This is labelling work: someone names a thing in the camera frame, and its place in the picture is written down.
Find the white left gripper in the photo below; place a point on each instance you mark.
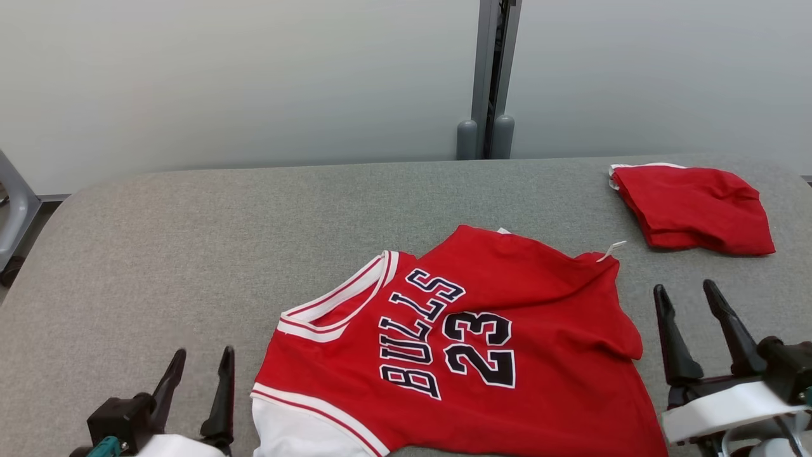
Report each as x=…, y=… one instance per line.
x=177, y=447

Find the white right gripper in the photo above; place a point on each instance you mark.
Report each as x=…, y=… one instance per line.
x=723, y=412

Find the red shorts with white stripes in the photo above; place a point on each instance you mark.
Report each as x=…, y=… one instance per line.
x=698, y=209

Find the red Bulls basketball jersey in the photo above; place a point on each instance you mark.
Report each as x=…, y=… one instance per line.
x=539, y=381

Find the grey partition support leg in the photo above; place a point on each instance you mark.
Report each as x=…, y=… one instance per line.
x=16, y=216

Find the grey partition foot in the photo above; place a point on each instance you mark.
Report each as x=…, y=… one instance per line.
x=467, y=143
x=503, y=139

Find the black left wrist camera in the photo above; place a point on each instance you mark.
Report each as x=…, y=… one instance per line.
x=120, y=419

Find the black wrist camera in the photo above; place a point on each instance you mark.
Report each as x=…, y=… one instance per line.
x=120, y=419
x=790, y=368

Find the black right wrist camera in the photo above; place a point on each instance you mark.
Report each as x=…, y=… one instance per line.
x=790, y=368

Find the grey metal partition post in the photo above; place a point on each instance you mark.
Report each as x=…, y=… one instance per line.
x=485, y=63

